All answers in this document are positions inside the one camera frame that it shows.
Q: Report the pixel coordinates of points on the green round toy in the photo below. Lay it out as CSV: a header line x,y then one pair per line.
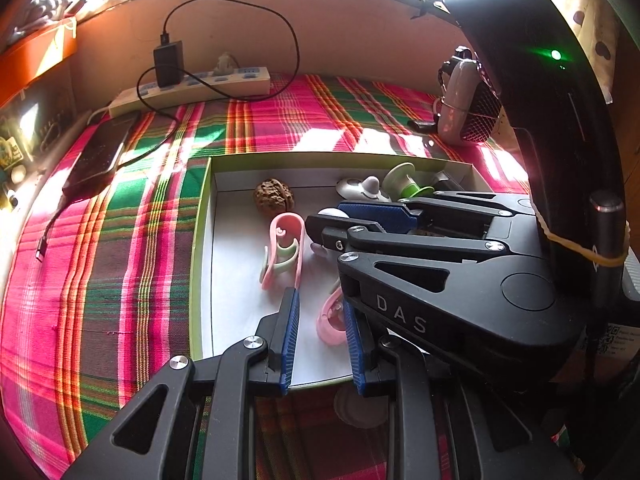
x,y
405,180

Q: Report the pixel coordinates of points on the black charger adapter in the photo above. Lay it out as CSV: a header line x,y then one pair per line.
x,y
167,65

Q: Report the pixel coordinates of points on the beige power strip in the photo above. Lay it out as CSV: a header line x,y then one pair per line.
x,y
225,80

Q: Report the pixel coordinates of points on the patterned curtain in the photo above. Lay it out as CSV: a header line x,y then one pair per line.
x,y
585,5

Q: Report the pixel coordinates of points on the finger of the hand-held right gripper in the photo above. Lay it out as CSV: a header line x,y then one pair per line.
x,y
370,212
400,245

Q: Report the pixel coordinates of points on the pink plastic clip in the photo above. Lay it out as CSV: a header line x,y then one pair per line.
x,y
330,320
282,250

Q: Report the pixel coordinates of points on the yellow rubber band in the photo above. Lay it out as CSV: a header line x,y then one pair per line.
x,y
590,259

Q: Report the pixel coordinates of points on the white and green cardboard box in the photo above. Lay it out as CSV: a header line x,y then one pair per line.
x,y
235,280

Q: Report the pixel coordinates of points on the beige plug adapter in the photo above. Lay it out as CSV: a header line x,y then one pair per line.
x,y
225,62

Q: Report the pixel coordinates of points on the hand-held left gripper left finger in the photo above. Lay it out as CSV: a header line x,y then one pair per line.
x,y
290,345

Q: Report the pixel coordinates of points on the white mushroom-shaped toy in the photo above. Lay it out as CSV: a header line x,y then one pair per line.
x,y
332,214

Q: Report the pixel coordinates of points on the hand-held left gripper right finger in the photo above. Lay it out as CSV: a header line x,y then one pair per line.
x,y
354,350

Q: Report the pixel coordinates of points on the brown walnut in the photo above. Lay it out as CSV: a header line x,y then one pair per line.
x,y
272,192

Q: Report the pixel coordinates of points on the black smartphone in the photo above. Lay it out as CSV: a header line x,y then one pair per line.
x,y
97,155

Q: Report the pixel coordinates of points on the plaid cloth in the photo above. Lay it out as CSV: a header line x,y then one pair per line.
x,y
100,285

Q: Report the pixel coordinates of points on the orange planter box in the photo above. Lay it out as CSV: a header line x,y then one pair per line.
x,y
30,57

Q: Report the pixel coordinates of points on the panda face egg toy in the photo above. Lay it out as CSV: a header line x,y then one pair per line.
x,y
357,187

